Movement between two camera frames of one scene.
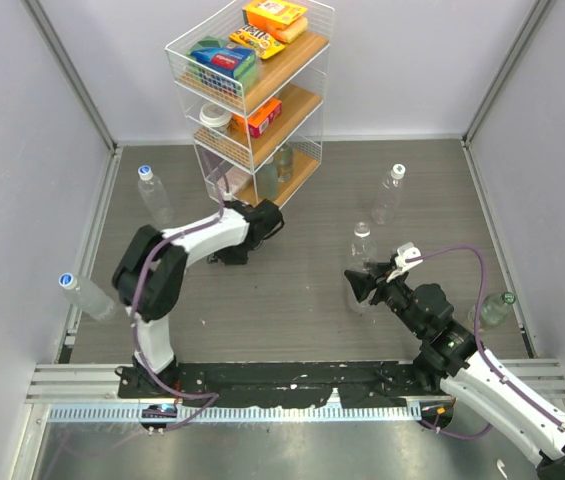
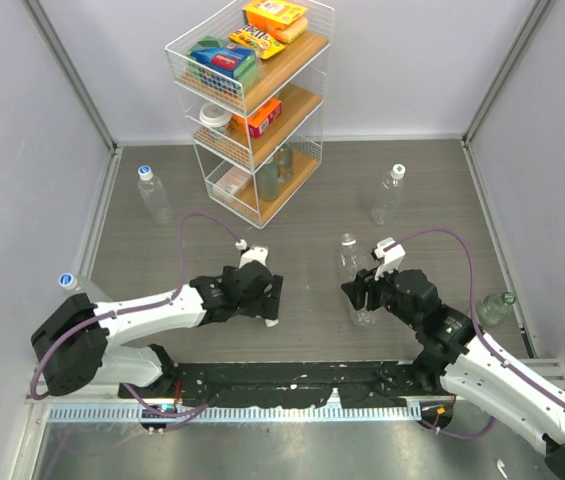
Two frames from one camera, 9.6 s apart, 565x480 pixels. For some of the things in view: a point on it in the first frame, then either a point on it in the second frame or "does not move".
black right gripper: [363, 283] does not move
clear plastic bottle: [155, 195] does not move
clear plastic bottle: [363, 251] -> [349, 266]
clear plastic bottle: [388, 196] does not move
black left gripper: [227, 258] -> [266, 307]
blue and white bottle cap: [145, 173] does not move
